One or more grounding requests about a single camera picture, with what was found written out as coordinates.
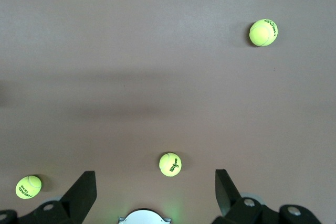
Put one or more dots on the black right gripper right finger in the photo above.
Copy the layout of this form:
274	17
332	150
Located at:
228	203

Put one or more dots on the yellow tennis ball Wilson print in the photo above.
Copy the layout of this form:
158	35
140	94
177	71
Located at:
170	164

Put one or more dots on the yellow tennis ball Head print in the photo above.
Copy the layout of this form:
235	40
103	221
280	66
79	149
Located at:
28	187
263	32

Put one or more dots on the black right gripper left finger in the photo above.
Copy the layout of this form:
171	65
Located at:
76	200

